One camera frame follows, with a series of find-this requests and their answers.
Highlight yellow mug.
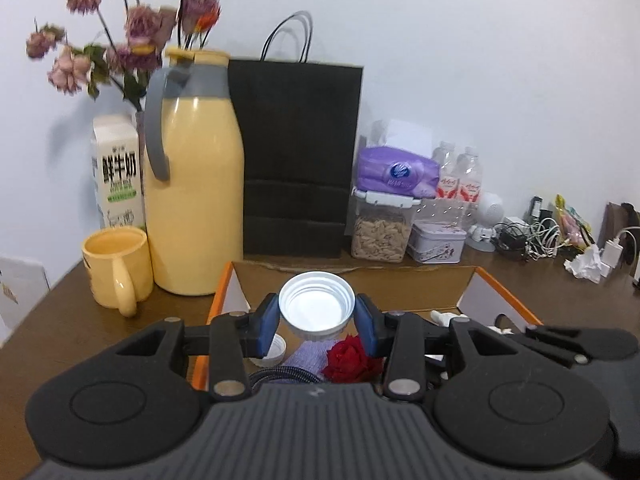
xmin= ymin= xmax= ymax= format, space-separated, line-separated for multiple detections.
xmin=81 ymin=226 xmax=154 ymax=317

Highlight tangle of charger cables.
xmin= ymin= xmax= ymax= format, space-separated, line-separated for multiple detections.
xmin=495 ymin=195 xmax=568 ymax=261

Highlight yellow thermos jug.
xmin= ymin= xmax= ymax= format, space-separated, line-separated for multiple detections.
xmin=142 ymin=46 xmax=246 ymax=297

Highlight red cardboard box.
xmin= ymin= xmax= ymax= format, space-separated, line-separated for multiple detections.
xmin=192 ymin=260 xmax=546 ymax=391

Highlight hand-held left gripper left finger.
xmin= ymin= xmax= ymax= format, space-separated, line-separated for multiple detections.
xmin=116 ymin=292 xmax=281 ymax=401

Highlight red rose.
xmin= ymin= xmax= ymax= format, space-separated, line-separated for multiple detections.
xmin=321 ymin=335 xmax=385 ymax=383

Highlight large white plastic lid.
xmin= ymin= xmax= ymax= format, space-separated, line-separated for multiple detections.
xmin=278 ymin=271 xmax=357 ymax=343

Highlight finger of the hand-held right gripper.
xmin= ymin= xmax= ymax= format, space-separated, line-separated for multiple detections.
xmin=525 ymin=325 xmax=640 ymax=367

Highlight colourful snack packet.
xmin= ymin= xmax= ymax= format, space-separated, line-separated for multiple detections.
xmin=554 ymin=194 xmax=593 ymax=248

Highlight white carton box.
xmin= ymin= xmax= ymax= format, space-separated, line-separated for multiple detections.
xmin=0 ymin=254 xmax=51 ymax=333

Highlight purple tissue pack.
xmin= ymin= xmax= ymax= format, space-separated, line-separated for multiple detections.
xmin=356 ymin=119 xmax=442 ymax=198

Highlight brown paper bag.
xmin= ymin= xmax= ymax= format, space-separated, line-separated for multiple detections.
xmin=602 ymin=201 xmax=640 ymax=261

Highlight white robot-shaped speaker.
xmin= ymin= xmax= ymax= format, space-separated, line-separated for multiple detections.
xmin=466 ymin=191 xmax=506 ymax=252

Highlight black paper bag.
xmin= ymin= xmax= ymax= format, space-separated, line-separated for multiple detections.
xmin=227 ymin=10 xmax=365 ymax=260

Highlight crumpled white tissue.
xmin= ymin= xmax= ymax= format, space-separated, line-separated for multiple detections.
xmin=564 ymin=245 xmax=607 ymax=285

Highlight dried pink flowers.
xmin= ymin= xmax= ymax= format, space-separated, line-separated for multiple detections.
xmin=26 ymin=0 xmax=222 ymax=111

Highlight small white bottle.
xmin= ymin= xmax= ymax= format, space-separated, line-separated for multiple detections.
xmin=430 ymin=310 xmax=471 ymax=330

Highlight purple knitted cloth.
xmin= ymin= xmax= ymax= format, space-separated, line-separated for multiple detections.
xmin=282 ymin=339 xmax=341 ymax=373

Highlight white milk carton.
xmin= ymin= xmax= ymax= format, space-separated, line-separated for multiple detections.
xmin=91 ymin=114 xmax=147 ymax=233

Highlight white charger plug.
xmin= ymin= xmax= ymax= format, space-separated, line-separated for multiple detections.
xmin=600 ymin=227 xmax=640 ymax=278

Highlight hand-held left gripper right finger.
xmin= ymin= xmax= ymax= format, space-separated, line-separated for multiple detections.
xmin=354 ymin=294 xmax=526 ymax=402

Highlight white floral tin box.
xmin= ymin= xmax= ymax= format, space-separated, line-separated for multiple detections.
xmin=406 ymin=220 xmax=468 ymax=265

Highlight clear food container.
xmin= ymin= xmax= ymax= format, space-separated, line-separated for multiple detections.
xmin=350 ymin=187 xmax=422 ymax=263

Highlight small white bottle cap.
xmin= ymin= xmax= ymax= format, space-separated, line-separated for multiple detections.
xmin=248 ymin=334 xmax=288 ymax=367

